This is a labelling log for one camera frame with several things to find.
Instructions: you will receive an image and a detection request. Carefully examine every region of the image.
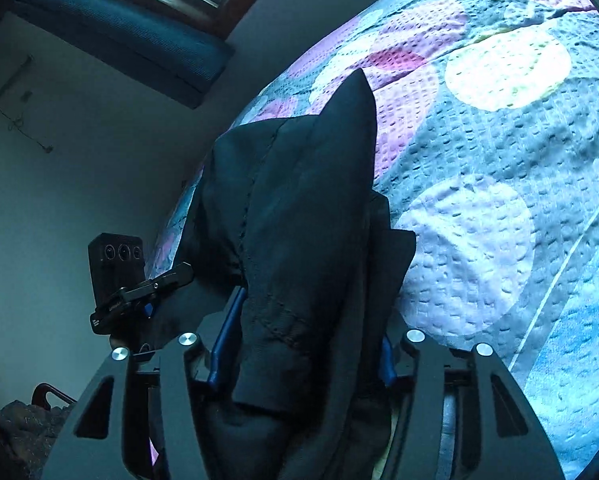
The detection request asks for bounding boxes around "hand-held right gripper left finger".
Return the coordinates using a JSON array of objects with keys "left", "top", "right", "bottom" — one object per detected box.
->
[{"left": 39, "top": 286, "right": 246, "bottom": 480}]

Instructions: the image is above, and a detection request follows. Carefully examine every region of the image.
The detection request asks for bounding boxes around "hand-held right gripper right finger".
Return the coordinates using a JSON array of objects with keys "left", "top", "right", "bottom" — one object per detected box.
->
[{"left": 379, "top": 330, "right": 566, "bottom": 480}]

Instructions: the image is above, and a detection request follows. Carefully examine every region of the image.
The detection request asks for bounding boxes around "printed blanket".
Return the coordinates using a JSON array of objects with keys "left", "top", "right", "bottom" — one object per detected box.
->
[{"left": 146, "top": 0, "right": 599, "bottom": 480}]

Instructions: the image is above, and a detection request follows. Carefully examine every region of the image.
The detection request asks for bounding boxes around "dark speckled cloth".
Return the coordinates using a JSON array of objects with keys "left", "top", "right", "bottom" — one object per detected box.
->
[{"left": 0, "top": 385, "right": 72, "bottom": 480}]

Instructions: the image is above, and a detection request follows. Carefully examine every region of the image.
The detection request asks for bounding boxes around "wall cable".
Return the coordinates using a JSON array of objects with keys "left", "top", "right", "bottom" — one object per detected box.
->
[{"left": 0, "top": 54, "right": 56, "bottom": 155}]

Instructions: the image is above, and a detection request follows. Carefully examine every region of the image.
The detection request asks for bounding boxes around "black jacket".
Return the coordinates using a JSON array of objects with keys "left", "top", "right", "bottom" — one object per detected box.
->
[{"left": 146, "top": 67, "right": 418, "bottom": 480}]

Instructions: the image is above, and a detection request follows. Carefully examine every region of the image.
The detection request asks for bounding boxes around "blue curtain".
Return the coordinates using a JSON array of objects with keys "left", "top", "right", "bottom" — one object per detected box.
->
[{"left": 12, "top": 0, "right": 236, "bottom": 109}]

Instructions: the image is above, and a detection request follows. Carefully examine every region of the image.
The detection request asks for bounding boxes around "red curved bar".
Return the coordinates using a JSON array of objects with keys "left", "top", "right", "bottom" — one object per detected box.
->
[{"left": 31, "top": 382, "right": 78, "bottom": 409}]

